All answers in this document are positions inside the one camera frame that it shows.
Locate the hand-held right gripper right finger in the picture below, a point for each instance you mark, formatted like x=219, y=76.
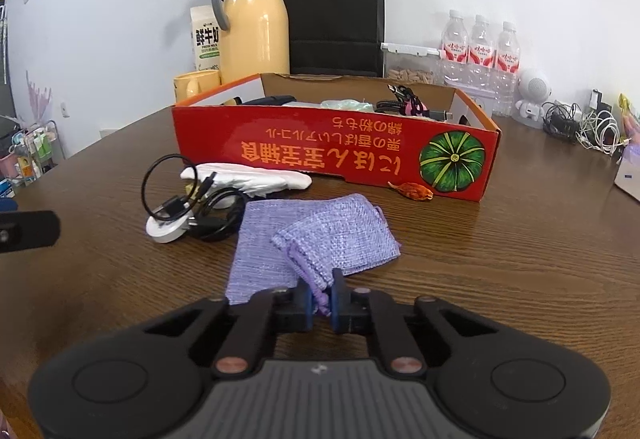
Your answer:
x=336, y=304

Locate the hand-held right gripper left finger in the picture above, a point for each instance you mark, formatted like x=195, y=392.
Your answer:
x=307, y=301

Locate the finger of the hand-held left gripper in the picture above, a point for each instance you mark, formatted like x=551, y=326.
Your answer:
x=30, y=231
x=7, y=205

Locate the purple knitted cloth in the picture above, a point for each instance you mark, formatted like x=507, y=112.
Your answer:
x=280, y=239

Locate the white round charger puck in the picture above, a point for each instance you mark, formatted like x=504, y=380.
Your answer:
x=162, y=231

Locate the dried orange leaf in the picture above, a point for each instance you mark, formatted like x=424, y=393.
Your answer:
x=415, y=191

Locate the red and orange cardboard box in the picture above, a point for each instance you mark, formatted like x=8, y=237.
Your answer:
x=325, y=154

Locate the white glove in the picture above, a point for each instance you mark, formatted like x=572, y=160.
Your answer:
x=260, y=179

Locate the pale green plastic bag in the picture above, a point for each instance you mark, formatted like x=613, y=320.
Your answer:
x=350, y=105

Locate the dark blue case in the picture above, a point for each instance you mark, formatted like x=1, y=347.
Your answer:
x=270, y=100

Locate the yellow mug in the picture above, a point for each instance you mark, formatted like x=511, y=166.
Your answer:
x=192, y=86

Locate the grey plug adapter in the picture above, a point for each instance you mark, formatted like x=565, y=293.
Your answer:
x=442, y=114

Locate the clear seed container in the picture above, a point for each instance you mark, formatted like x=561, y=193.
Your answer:
x=412, y=74

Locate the white milk carton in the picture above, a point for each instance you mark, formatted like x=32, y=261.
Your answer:
x=205, y=39

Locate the yellow thermos jug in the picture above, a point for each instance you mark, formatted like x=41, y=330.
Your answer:
x=255, y=34

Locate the white robot-shaped speaker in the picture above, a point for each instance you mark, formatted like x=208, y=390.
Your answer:
x=535, y=86

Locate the purple tissue box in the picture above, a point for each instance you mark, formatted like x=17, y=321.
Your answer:
x=629, y=174

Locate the wall socket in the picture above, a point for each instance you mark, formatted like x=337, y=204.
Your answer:
x=64, y=109

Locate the dark wall board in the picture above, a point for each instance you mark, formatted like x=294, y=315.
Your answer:
x=3, y=39

